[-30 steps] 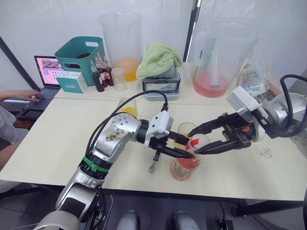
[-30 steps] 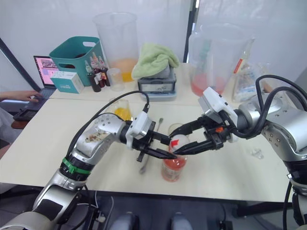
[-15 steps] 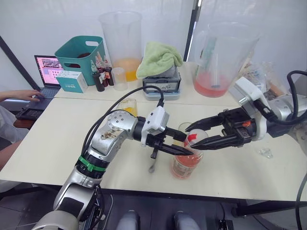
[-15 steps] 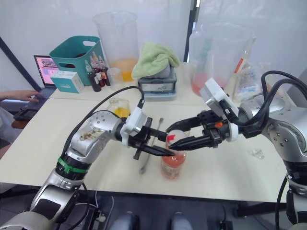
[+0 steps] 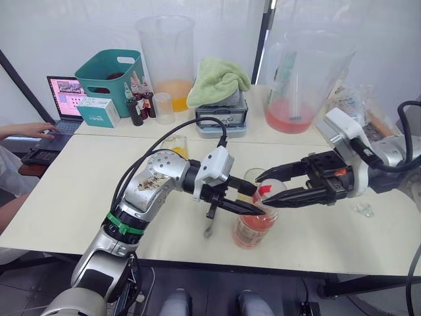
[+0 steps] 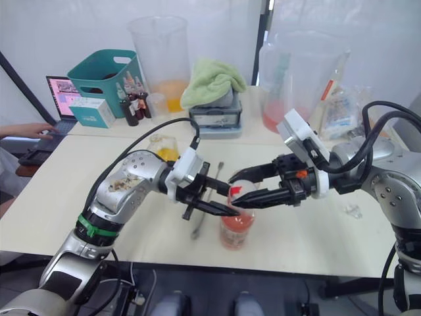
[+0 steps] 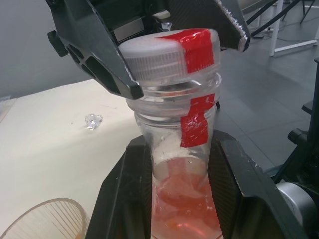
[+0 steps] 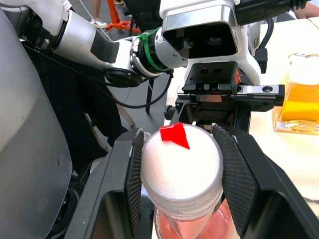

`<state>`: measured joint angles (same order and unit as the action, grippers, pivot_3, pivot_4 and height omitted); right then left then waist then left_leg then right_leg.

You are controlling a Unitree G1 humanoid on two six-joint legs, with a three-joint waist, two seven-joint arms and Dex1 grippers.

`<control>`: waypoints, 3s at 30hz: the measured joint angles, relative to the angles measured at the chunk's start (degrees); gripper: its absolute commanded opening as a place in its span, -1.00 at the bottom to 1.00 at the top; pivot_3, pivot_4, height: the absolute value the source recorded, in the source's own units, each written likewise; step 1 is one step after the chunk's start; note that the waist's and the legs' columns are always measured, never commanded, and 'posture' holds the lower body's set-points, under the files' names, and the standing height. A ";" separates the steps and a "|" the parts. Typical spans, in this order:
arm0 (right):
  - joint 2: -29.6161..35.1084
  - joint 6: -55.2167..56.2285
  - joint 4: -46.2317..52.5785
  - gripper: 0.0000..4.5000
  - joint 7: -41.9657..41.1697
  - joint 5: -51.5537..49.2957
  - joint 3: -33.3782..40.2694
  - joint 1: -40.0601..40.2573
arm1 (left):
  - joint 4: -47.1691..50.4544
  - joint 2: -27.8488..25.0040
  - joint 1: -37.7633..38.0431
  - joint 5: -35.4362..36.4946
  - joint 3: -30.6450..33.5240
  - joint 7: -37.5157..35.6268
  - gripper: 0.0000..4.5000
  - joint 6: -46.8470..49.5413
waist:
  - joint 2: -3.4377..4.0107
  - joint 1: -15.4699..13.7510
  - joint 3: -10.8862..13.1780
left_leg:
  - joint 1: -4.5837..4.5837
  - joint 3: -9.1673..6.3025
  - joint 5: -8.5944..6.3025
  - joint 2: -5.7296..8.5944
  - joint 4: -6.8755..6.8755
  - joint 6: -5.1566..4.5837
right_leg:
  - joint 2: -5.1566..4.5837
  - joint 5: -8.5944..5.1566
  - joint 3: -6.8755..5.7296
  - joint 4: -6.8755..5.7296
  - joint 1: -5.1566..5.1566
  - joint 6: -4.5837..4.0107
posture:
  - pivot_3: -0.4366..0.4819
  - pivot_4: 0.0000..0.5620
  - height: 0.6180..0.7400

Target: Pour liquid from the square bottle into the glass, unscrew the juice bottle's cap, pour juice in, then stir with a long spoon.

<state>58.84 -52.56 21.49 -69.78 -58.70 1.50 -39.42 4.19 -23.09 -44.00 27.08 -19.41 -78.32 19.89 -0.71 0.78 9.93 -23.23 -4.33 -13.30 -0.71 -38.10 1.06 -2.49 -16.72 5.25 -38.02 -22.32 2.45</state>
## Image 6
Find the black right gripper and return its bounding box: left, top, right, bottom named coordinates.
left=228, top=153, right=316, bottom=210

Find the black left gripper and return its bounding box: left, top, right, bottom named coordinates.
left=177, top=162, right=240, bottom=221

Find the white juice bottle cap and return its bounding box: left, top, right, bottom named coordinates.
left=228, top=179, right=259, bottom=209

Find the pink juice bottle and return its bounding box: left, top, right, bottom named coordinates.
left=219, top=184, right=257, bottom=251

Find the long metal spoon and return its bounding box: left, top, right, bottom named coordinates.
left=190, top=161, right=225, bottom=240

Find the square bottle with yellow liquid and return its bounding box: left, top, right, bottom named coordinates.
left=149, top=135, right=180, bottom=163

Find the large jug with pink liquid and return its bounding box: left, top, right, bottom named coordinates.
left=259, top=39, right=313, bottom=134

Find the small clear glass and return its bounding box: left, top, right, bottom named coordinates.
left=343, top=203, right=364, bottom=221

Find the dark dropper bottle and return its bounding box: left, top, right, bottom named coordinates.
left=136, top=90, right=153, bottom=119
left=120, top=93, right=139, bottom=128

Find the glass bottle with orange label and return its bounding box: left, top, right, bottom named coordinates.
left=314, top=52, right=349, bottom=132

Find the dropper bottle with green liquid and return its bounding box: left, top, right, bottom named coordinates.
left=114, top=82, right=128, bottom=118

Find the large jug with orange liquid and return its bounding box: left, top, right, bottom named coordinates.
left=127, top=15, right=191, bottom=113

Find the person's bare hand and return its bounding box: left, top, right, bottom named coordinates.
left=19, top=122, right=62, bottom=141

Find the grey lidded storage box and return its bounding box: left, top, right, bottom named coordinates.
left=189, top=88, right=243, bottom=140

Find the clear plastic bag with packets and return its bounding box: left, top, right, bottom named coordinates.
left=320, top=84, right=392, bottom=142

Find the small clear beaker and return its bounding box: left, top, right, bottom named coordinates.
left=147, top=92, right=168, bottom=125

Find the green towel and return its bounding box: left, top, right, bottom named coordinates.
left=180, top=58, right=247, bottom=109

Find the teal and white carton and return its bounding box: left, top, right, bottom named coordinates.
left=68, top=97, right=116, bottom=129

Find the teal plastic basket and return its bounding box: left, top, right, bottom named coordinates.
left=66, top=49, right=145, bottom=119

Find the open laptop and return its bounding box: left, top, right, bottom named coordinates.
left=38, top=75, right=83, bottom=141

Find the black keyboard case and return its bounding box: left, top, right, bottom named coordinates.
left=18, top=146, right=53, bottom=167

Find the person's white clothing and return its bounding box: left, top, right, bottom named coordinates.
left=0, top=146, right=26, bottom=201

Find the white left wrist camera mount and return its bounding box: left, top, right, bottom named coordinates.
left=164, top=147, right=205, bottom=203

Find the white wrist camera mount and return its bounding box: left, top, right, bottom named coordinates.
left=164, top=147, right=205, bottom=203
left=276, top=108, right=330, bottom=200

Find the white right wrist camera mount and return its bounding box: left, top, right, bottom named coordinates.
left=276, top=108, right=330, bottom=200

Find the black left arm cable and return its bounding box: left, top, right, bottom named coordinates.
left=86, top=117, right=201, bottom=211

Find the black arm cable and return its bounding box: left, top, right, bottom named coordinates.
left=305, top=100, right=421, bottom=172
left=86, top=117, right=201, bottom=211

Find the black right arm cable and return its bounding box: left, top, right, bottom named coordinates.
left=305, top=100, right=421, bottom=172

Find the black cable at left torso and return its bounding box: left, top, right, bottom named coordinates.
left=65, top=250, right=123, bottom=316

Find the black cable at torso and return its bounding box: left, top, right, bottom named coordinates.
left=377, top=245, right=397, bottom=313
left=65, top=250, right=123, bottom=316

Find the black vertical frame pole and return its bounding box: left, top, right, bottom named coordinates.
left=253, top=0, right=276, bottom=87

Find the black cable at right torso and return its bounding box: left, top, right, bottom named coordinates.
left=377, top=245, right=397, bottom=313

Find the black slanted frame pole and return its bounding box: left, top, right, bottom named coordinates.
left=0, top=51, right=59, bottom=128

